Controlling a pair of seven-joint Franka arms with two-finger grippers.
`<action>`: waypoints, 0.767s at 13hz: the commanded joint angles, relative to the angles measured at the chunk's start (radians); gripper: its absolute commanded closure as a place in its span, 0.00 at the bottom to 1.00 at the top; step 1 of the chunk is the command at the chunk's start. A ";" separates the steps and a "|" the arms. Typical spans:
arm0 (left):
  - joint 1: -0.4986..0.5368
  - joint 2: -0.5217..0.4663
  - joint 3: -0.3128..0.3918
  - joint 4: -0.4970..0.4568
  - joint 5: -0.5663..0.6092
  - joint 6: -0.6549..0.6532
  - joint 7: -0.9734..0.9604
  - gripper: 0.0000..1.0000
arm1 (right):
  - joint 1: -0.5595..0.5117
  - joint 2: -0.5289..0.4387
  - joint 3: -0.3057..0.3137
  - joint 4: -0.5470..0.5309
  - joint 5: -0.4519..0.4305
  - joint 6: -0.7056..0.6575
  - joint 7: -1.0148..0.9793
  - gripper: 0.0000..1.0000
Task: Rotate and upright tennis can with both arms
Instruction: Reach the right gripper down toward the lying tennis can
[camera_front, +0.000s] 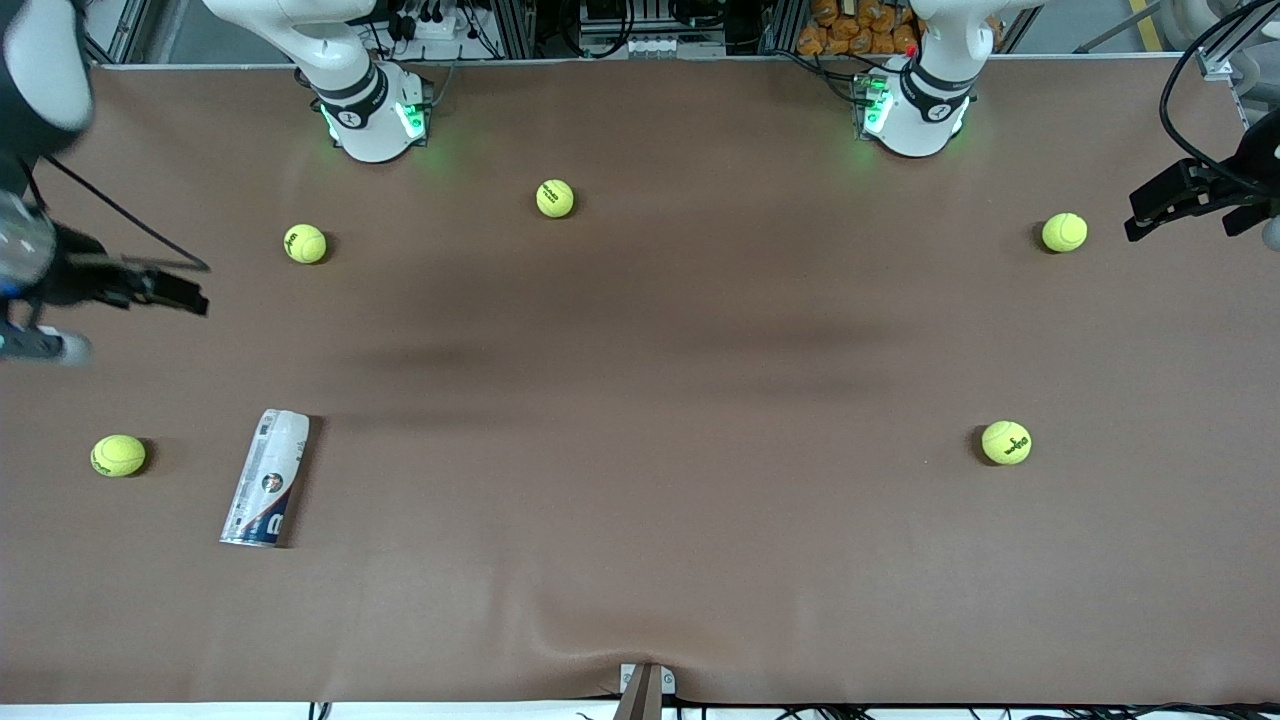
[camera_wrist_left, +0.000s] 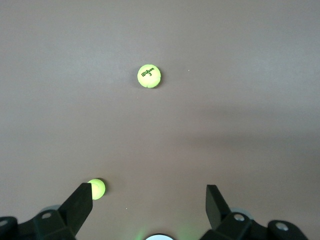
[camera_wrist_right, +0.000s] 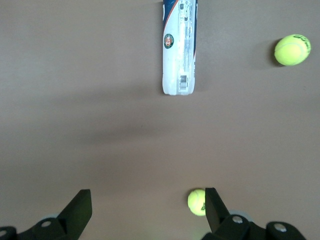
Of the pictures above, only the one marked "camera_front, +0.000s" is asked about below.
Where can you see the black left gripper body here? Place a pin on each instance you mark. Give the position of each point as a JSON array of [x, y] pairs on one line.
[[1256, 172]]

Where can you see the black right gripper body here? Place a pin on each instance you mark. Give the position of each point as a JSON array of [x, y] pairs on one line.
[[78, 272]]

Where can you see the white blue tennis ball can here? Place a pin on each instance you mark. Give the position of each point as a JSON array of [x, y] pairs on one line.
[[268, 480]]

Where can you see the yellow tennis ball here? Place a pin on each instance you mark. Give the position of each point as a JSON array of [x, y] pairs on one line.
[[118, 455], [1064, 232], [305, 243], [555, 198], [1006, 442]]

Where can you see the orange snack bags pile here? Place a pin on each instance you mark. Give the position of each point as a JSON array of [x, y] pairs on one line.
[[860, 25]]

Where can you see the white power strip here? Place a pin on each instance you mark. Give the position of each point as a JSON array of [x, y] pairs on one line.
[[440, 25]]

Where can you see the brown table mat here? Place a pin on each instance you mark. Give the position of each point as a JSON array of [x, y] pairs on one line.
[[640, 400]]

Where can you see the white terminal block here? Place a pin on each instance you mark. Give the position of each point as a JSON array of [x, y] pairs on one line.
[[650, 46]]

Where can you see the grey flexible duct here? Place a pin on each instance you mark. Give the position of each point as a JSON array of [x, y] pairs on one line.
[[1195, 15]]

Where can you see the aluminium profile frame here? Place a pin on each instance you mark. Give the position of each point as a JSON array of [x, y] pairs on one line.
[[518, 30]]

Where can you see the metal mat clamp bracket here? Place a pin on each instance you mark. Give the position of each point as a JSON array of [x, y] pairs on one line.
[[630, 680]]

